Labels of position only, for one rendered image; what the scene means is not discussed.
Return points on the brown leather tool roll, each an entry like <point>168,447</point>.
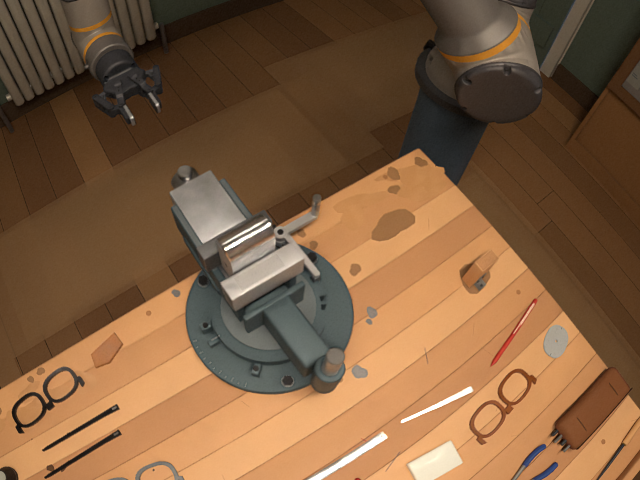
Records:
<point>595,407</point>

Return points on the grey vise lock lever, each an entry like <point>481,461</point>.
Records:
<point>300,224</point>

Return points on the brown wooden wedge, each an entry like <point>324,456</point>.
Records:
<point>106,350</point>

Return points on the tan block with grey clip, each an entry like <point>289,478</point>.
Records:
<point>479,267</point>

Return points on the brown glasses frame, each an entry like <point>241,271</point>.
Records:
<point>501,404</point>

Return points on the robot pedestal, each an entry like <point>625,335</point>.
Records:
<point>440,140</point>

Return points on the grey vise post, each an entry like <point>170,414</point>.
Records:
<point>330,367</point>

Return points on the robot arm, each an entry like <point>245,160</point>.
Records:
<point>490,50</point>

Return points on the white strip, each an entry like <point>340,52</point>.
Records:
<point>350,455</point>
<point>437,404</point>

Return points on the blue-grey round vise base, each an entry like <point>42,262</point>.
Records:
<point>220,360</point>

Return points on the white radiator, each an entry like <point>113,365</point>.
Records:
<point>40,40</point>

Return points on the thin dark hand tool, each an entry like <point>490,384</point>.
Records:
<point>612,460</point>

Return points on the blue-grey glasses frame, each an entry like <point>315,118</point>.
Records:
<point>156,464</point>

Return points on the aluminium jaw cap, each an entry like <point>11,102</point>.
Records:
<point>260,282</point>

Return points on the red pencil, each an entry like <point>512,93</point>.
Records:
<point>515,331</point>

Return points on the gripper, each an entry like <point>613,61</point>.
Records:
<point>117,75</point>

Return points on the light grey round pad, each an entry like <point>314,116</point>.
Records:
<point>556,341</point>

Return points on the wooden glass-door cabinet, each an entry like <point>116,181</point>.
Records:
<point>615,115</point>

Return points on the white door frame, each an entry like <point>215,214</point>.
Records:
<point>567,37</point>

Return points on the silver metal block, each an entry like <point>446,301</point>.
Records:
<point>242,250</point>

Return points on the black glasses frame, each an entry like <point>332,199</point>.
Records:
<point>45,398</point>

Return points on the blue-grey vise body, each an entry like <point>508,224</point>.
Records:
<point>295,335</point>

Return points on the grey vise sliding jaw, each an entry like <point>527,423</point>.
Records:
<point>205,205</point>

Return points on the cream card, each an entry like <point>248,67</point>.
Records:
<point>435,461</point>

